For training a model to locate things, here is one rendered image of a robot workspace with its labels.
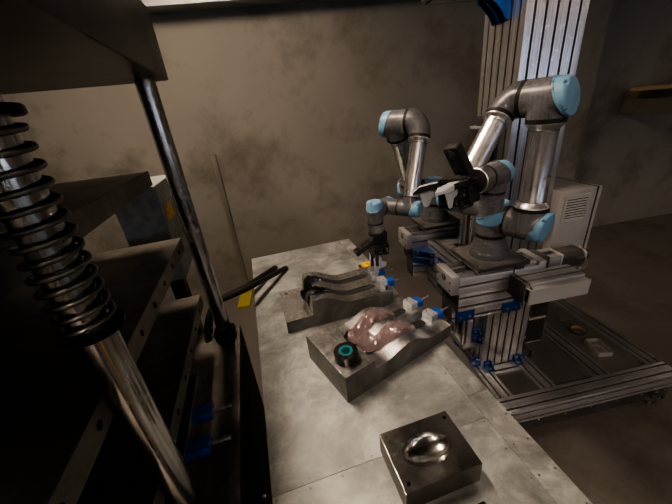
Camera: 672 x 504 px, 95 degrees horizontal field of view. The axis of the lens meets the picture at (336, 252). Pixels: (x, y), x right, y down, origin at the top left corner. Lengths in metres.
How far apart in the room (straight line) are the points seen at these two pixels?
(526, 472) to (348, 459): 0.44
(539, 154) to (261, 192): 2.45
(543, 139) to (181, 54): 2.70
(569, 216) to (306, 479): 1.49
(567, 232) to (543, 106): 0.76
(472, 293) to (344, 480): 0.86
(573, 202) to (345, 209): 2.09
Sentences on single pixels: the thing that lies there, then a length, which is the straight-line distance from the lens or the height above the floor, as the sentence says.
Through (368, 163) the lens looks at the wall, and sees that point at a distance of 3.20.
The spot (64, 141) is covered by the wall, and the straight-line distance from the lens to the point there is 3.54.
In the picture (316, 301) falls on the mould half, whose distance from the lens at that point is 1.34.
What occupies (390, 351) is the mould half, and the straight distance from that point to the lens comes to 1.14.
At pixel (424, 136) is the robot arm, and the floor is 1.51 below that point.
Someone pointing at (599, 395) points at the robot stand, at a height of 0.20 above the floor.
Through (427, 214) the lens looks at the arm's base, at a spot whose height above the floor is 1.08.
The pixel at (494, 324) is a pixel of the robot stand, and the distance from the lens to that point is 1.91.
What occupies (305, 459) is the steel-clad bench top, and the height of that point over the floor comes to 0.80.
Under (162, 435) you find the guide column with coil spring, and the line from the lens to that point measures 0.73.
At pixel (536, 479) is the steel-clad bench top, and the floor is 0.80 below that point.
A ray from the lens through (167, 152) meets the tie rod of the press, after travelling 1.22.
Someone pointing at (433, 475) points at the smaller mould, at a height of 0.87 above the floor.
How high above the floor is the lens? 1.66
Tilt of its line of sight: 25 degrees down
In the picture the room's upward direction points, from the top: 7 degrees counter-clockwise
